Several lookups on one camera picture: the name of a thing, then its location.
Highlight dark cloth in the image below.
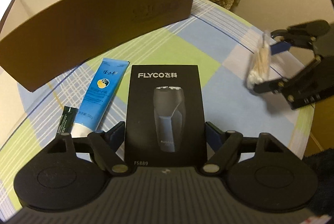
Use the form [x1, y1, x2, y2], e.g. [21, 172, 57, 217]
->
[304, 150, 334, 217]

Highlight packet of cotton swabs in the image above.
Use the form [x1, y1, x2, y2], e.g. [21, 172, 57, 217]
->
[246, 29, 272, 89]

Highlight desktop with checked tablecloth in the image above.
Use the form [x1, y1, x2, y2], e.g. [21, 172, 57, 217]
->
[0, 0, 317, 215]

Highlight small dark green sachet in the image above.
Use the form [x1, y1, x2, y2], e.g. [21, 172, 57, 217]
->
[56, 106, 78, 136]

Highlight brown cardboard box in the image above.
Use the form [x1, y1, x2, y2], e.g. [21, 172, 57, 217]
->
[0, 0, 200, 93]

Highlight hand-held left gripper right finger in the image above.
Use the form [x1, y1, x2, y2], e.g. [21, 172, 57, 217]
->
[202, 121, 277, 175]

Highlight black shaver box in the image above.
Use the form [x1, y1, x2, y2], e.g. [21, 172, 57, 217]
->
[125, 65, 208, 167]

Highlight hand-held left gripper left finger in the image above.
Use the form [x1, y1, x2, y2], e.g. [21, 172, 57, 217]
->
[53, 121, 129, 176]

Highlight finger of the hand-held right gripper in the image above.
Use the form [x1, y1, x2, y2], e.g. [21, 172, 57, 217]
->
[270, 20, 330, 56]
[253, 55, 322, 95]

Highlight blue hand cream tube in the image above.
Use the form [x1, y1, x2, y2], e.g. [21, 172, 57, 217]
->
[71, 58, 130, 137]

